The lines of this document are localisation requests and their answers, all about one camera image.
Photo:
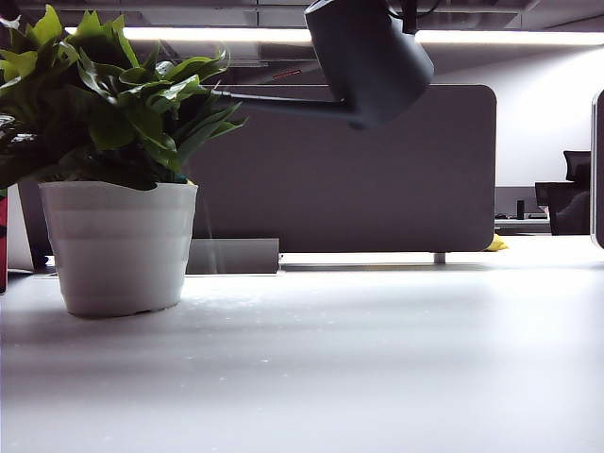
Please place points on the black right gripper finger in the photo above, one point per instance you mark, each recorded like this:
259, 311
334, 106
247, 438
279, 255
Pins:
409, 16

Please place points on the dark grey watering can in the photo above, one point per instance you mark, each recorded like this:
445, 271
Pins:
373, 61

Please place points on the yellow plant tag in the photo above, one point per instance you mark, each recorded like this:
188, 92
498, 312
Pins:
189, 181

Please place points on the green leafy plant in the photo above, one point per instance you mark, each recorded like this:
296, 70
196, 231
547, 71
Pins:
108, 127

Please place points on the white ribbed plant pot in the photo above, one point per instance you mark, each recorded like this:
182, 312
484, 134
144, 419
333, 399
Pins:
118, 245

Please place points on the red illuminated sign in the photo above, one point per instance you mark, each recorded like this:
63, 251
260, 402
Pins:
288, 74

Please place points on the grey desk partition panel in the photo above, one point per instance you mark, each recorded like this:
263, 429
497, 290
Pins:
330, 189

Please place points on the long ceiling light strip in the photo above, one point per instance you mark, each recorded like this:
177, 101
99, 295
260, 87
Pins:
189, 34

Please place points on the small black cylinder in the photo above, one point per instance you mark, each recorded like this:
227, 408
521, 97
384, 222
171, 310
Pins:
520, 210

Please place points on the grey background desk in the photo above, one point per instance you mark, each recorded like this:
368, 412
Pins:
512, 226

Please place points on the grey partition foot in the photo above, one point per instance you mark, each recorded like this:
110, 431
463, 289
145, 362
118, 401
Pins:
440, 257

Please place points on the yellow object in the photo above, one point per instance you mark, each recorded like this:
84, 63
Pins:
498, 244

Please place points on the dark divider panel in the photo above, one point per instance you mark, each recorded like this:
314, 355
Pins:
40, 226

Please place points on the white leaning board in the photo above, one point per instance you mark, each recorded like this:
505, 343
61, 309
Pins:
19, 236

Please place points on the red object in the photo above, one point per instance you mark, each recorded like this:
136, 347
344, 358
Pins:
3, 245

